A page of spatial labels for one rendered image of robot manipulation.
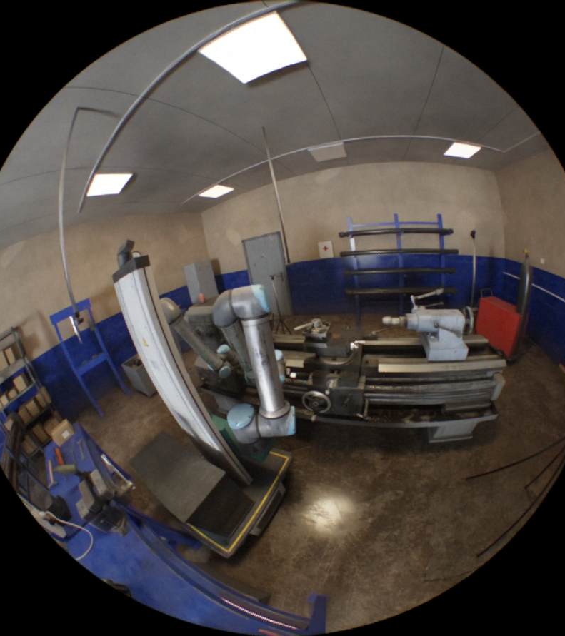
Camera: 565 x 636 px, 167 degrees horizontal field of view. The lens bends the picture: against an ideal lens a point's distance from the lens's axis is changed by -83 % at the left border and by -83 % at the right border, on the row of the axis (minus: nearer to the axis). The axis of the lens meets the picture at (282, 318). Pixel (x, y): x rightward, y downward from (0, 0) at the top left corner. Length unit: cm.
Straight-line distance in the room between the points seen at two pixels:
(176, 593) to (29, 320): 417
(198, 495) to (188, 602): 54
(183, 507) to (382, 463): 151
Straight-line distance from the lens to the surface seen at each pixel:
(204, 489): 101
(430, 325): 148
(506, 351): 350
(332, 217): 444
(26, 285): 449
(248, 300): 73
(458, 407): 182
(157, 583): 104
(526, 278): 330
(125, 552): 115
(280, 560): 171
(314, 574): 169
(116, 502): 111
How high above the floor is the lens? 168
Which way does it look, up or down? 20 degrees down
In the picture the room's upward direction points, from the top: 11 degrees counter-clockwise
